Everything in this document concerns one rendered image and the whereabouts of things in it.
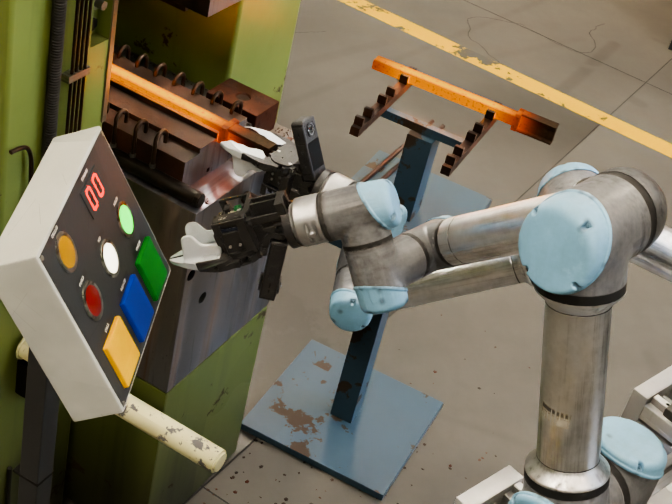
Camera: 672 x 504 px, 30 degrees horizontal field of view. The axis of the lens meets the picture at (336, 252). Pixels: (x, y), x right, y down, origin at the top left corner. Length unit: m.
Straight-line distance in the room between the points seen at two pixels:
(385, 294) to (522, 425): 1.62
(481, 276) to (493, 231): 0.30
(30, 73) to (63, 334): 0.49
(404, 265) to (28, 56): 0.66
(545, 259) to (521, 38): 3.87
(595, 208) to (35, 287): 0.72
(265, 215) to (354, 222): 0.14
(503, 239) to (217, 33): 0.98
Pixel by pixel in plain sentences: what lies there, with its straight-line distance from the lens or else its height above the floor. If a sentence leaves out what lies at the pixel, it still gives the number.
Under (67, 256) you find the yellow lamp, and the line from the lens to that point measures 1.72.
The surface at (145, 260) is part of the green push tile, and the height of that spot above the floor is 1.03.
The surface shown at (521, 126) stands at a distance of 2.79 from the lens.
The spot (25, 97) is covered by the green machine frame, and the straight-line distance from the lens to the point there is 2.05.
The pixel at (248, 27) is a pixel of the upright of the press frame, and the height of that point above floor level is 1.06.
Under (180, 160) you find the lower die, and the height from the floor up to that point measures 0.98.
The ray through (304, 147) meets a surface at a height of 1.05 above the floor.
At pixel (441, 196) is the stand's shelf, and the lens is 2.94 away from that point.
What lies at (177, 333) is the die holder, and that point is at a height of 0.63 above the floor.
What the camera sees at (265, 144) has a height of 1.01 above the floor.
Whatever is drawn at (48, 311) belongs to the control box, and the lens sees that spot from 1.71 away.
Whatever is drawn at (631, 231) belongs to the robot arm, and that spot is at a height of 1.41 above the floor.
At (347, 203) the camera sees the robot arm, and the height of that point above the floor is 1.22.
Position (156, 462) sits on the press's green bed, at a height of 0.27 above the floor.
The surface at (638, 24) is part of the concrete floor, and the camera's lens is 5.87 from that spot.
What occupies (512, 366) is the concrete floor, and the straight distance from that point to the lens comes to 3.58.
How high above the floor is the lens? 2.22
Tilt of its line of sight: 36 degrees down
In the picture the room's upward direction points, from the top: 14 degrees clockwise
